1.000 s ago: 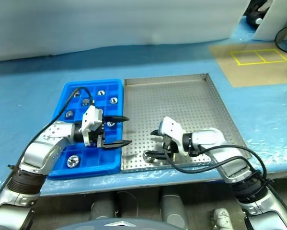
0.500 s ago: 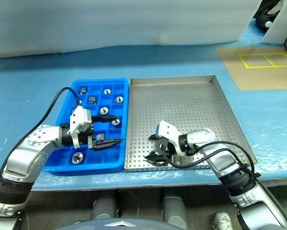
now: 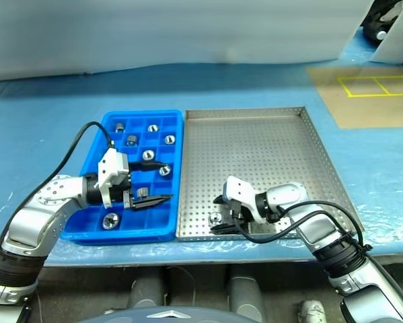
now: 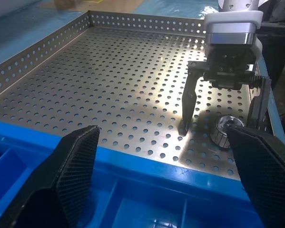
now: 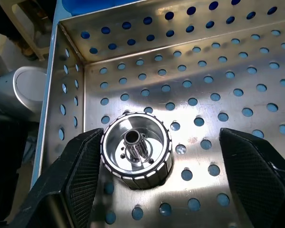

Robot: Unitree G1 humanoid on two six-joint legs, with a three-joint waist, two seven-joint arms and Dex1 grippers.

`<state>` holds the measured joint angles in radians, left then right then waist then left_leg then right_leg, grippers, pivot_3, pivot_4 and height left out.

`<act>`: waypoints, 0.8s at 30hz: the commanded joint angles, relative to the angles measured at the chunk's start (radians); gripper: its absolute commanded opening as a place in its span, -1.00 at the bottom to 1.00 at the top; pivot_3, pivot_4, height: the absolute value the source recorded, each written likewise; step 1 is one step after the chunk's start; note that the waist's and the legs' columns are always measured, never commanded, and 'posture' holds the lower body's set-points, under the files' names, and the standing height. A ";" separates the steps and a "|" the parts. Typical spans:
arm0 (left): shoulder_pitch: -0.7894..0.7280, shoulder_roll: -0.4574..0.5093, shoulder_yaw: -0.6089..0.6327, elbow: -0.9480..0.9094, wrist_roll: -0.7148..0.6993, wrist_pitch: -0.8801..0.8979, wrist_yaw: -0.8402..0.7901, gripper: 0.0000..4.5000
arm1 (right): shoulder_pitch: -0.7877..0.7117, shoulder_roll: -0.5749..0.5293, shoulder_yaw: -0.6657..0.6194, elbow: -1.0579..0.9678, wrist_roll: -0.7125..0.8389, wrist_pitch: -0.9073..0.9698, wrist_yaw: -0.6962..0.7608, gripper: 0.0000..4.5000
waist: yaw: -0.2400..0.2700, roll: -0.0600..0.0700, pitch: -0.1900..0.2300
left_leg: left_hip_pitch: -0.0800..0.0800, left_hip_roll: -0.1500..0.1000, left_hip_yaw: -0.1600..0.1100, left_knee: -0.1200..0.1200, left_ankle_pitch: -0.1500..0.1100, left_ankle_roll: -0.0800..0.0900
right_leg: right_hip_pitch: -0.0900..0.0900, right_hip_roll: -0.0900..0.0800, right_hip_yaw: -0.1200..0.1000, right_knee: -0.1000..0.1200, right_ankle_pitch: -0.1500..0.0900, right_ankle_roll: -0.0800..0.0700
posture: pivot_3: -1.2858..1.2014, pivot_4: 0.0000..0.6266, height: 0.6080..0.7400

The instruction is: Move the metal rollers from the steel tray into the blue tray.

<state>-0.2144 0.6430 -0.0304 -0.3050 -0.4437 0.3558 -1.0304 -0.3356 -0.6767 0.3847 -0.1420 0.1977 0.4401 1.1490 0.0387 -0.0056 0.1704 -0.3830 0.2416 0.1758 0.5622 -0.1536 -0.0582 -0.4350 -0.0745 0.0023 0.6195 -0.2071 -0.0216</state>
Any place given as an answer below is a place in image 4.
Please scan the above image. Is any brown cardboard mat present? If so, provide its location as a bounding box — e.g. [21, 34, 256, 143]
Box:
[36, 0, 146, 13]

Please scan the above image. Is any perforated steel tray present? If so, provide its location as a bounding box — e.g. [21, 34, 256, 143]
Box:
[0, 10, 285, 189]

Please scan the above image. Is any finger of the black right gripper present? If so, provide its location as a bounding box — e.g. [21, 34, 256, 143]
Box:
[181, 61, 209, 137]
[247, 78, 273, 133]

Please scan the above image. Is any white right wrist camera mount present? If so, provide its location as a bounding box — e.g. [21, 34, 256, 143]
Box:
[204, 0, 264, 60]

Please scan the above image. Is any metal roller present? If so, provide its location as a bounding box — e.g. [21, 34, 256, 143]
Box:
[209, 114, 246, 149]

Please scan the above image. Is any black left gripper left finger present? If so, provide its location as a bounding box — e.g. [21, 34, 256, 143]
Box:
[0, 124, 101, 228]

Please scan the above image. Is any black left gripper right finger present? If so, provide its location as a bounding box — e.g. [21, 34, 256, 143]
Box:
[226, 124, 285, 228]

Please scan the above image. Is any blue compartment plastic tray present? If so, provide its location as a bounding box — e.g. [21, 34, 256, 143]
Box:
[0, 118, 272, 228]

